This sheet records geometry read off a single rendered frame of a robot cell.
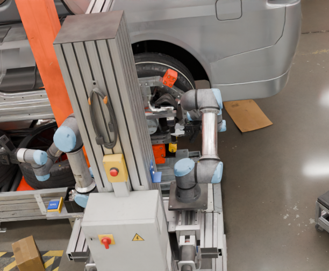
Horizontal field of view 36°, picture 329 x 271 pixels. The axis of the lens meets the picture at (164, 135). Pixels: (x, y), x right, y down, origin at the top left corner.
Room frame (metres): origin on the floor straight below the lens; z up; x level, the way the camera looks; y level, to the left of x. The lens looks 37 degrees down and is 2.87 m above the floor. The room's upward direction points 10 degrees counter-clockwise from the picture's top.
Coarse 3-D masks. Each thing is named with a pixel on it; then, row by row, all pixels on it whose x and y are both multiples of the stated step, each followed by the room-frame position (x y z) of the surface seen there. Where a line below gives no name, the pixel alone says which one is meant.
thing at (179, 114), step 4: (156, 88) 3.00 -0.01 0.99; (156, 96) 3.03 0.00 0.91; (160, 96) 3.00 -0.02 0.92; (156, 100) 3.00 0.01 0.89; (160, 104) 3.00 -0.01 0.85; (164, 104) 3.00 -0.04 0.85; (168, 104) 3.00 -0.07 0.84; (180, 104) 2.98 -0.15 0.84; (160, 108) 3.00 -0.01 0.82; (180, 108) 3.09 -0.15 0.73; (180, 112) 3.03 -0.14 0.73; (176, 116) 3.06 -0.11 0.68; (180, 116) 2.99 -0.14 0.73; (160, 120) 3.14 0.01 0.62; (164, 120) 3.11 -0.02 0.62; (176, 120) 2.99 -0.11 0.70; (180, 120) 2.96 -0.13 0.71; (160, 124) 3.02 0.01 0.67; (164, 124) 3.07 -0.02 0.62; (160, 128) 3.00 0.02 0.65; (164, 128) 3.02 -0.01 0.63; (168, 128) 2.99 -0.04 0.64; (156, 132) 3.00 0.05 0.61; (160, 132) 2.99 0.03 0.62; (164, 132) 2.98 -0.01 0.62
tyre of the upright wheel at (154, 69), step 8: (136, 56) 3.18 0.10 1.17; (144, 56) 3.14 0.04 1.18; (152, 56) 3.13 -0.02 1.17; (160, 56) 3.13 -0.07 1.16; (168, 56) 3.16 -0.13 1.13; (136, 64) 3.06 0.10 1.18; (144, 64) 3.04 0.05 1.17; (152, 64) 3.04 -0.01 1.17; (160, 64) 3.03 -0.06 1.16; (168, 64) 3.06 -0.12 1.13; (176, 64) 3.10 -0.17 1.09; (144, 72) 2.98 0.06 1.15; (152, 72) 2.98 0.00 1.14; (160, 72) 2.97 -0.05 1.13; (184, 72) 3.07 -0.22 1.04; (176, 80) 2.95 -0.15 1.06; (184, 80) 2.97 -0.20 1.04; (192, 80) 3.10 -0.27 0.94; (184, 88) 2.95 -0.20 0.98; (192, 88) 3.00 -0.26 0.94
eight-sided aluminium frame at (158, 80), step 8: (144, 80) 2.95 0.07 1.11; (152, 80) 2.91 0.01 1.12; (160, 80) 2.90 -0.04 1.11; (168, 88) 2.88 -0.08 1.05; (176, 88) 2.91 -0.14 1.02; (176, 96) 2.87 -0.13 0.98; (184, 112) 2.87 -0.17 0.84; (152, 136) 2.96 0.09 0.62; (160, 136) 2.94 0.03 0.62; (168, 136) 2.91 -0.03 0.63; (176, 136) 2.88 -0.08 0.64; (152, 144) 2.91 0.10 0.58
